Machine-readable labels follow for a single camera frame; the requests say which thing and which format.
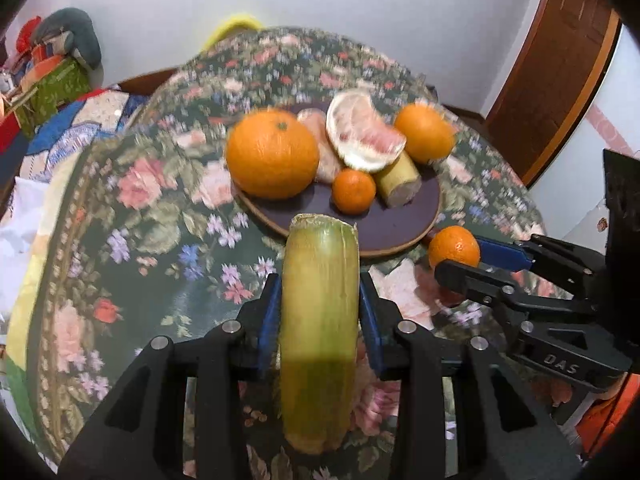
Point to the yellow-green sugarcane piece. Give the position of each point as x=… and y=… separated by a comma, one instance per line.
x=320, y=335
x=397, y=182

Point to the peeled pomelo segment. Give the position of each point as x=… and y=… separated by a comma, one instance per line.
x=320, y=150

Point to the white cloth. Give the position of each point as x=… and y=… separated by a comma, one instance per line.
x=20, y=240

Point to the purple plate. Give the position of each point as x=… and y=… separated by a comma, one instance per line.
x=400, y=225

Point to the pomelo segment with rind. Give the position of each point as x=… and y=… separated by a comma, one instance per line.
x=360, y=130

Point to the patchwork quilt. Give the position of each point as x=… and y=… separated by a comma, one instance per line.
x=65, y=130

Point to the large orange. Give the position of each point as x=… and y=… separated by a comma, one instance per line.
x=272, y=152

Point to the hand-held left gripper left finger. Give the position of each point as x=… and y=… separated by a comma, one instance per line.
x=270, y=315

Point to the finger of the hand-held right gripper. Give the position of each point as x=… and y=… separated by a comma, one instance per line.
x=500, y=252
x=470, y=280

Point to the brown wooden door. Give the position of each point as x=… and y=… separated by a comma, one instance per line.
x=550, y=70

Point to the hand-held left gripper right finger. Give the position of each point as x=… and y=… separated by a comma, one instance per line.
x=371, y=322

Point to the person's right forearm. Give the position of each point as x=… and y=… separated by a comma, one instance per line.
x=610, y=420

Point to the small mandarin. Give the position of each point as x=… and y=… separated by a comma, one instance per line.
x=452, y=247
x=354, y=191

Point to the medium orange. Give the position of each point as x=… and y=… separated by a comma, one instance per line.
x=425, y=132

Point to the red plastic bag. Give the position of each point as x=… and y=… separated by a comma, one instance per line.
x=27, y=32

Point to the heart print wardrobe door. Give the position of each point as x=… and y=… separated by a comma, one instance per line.
x=590, y=125

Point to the floral tablecloth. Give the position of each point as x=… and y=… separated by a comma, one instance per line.
x=150, y=220

